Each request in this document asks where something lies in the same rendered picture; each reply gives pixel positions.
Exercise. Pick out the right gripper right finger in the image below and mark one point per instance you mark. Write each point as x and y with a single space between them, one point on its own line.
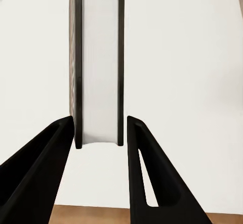
176 202

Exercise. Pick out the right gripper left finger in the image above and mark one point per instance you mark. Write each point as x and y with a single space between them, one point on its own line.
30 179

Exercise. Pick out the hardback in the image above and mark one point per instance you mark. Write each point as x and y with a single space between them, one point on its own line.
96 70

